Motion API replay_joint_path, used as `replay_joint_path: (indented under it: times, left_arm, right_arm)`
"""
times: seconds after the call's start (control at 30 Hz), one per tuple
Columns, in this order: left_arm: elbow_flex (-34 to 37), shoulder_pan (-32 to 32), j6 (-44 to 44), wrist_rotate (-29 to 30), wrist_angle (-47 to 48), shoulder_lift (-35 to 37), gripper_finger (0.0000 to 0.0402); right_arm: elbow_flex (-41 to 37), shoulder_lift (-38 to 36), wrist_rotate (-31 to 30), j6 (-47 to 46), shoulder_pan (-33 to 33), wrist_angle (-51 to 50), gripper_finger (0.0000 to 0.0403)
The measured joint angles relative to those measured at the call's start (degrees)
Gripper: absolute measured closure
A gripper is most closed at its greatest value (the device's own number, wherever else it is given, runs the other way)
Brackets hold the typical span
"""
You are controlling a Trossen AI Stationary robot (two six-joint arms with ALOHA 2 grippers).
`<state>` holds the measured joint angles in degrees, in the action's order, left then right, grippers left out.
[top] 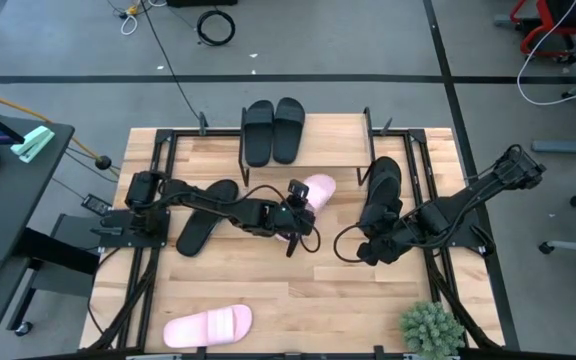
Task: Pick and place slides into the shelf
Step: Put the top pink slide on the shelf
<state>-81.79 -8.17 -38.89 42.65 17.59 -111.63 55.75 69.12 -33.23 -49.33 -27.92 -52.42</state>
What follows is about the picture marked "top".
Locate black slide slipper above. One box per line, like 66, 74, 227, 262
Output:
243, 99, 275, 168
272, 97, 307, 165

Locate green artificial plant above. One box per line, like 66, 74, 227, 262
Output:
399, 300, 466, 359

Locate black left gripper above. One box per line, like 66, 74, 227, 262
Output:
266, 199, 318, 259

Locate pink slide slipper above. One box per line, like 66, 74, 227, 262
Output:
275, 173, 337, 242
162, 303, 253, 350

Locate coiled black cable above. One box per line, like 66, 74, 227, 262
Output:
196, 9, 236, 47

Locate black power adapter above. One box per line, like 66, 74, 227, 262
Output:
81, 193, 114, 217

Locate grey desk foot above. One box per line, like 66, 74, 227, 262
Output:
531, 77, 576, 155

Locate black cable bundle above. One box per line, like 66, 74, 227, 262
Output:
423, 249, 500, 351
87, 247, 160, 351

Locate wooden shelf with black frame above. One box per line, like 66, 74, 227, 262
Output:
237, 106, 377, 187

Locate long black floor cable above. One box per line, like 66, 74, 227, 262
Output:
139, 0, 203, 122

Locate red and black cart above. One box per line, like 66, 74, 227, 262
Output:
493, 0, 576, 65

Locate short white cable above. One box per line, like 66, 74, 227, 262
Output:
120, 10, 140, 37

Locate orange cable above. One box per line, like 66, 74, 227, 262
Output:
0, 85, 119, 177

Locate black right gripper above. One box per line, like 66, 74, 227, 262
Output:
360, 210, 415, 266

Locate black desk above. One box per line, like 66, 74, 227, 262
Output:
0, 115, 100, 360

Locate mint green stapler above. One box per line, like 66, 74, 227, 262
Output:
10, 125, 56, 164

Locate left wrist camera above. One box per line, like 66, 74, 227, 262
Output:
287, 179, 311, 202

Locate long white cable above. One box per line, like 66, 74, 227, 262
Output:
516, 0, 576, 107

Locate black metal table frame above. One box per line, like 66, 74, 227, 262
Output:
98, 112, 499, 360

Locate black strappy sandal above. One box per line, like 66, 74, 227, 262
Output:
359, 156, 404, 236
175, 178, 240, 258

